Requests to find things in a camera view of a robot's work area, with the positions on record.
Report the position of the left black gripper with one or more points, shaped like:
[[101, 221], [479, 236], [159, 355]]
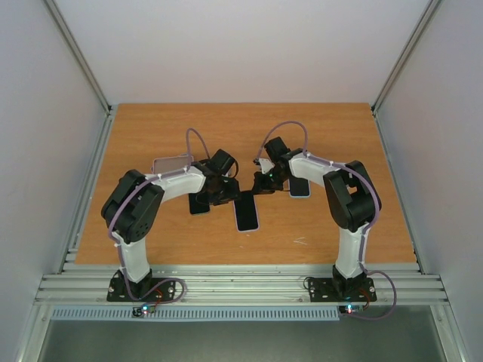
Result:
[[234, 194]]

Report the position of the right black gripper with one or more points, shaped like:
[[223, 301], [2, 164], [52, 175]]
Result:
[[262, 185]]

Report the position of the blue phone case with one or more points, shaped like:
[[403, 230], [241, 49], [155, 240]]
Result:
[[300, 197]]

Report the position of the black phone blue edge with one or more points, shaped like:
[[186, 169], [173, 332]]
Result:
[[300, 188]]

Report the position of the black phone lilac edge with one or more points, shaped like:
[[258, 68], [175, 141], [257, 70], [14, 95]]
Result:
[[198, 203]]

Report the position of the black phone pink edge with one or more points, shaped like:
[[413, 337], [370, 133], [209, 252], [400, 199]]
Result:
[[247, 213]]

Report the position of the lavender phone case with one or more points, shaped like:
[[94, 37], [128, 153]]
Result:
[[247, 231]]

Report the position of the pink clear phone case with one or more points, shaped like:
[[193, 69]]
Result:
[[169, 164]]

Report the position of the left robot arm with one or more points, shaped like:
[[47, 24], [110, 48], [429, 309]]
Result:
[[131, 210]]

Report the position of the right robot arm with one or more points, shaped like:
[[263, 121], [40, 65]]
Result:
[[353, 203]]

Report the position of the left small circuit board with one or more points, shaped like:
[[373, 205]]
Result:
[[144, 310]]

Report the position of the small circuit board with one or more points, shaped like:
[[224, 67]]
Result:
[[352, 309], [144, 310]]

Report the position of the right small circuit board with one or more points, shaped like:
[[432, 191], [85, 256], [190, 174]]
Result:
[[352, 309]]

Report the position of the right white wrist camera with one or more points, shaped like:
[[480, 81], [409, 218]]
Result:
[[264, 165]]

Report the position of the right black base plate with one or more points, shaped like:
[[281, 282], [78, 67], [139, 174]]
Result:
[[325, 290]]

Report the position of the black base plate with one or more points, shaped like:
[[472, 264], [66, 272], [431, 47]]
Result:
[[325, 290], [151, 290]]

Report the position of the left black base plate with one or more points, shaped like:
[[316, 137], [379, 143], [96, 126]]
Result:
[[151, 290]]

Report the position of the aluminium front rail frame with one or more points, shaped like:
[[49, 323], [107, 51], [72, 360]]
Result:
[[242, 284]]

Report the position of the grey slotted cable duct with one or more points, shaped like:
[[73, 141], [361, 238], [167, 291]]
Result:
[[196, 313]]

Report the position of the left aluminium corner post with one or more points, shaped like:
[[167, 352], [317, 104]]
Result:
[[68, 36]]

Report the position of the aluminium corner post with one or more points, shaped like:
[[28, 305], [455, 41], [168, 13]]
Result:
[[421, 26], [68, 36]]

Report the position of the right aluminium corner post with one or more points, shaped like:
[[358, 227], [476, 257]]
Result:
[[421, 26]]

